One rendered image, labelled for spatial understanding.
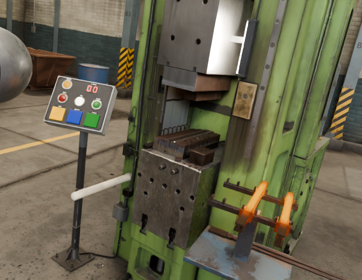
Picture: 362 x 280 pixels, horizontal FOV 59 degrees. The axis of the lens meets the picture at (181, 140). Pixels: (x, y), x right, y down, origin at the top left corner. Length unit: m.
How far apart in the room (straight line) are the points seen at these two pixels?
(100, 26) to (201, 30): 7.90
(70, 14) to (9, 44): 9.58
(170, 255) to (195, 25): 1.19
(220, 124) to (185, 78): 0.56
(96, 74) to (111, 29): 3.19
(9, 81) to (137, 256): 1.63
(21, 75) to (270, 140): 1.28
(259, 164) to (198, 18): 0.77
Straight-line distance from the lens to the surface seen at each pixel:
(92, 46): 9.55
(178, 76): 1.64
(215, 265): 1.34
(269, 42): 1.60
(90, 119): 1.83
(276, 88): 1.58
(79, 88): 1.93
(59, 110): 1.91
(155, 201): 1.77
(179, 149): 1.67
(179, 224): 1.72
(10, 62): 0.51
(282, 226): 1.12
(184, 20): 1.64
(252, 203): 1.24
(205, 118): 2.11
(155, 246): 1.88
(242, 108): 1.61
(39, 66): 7.81
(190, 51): 1.61
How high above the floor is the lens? 1.46
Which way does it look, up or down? 16 degrees down
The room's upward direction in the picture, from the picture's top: 10 degrees clockwise
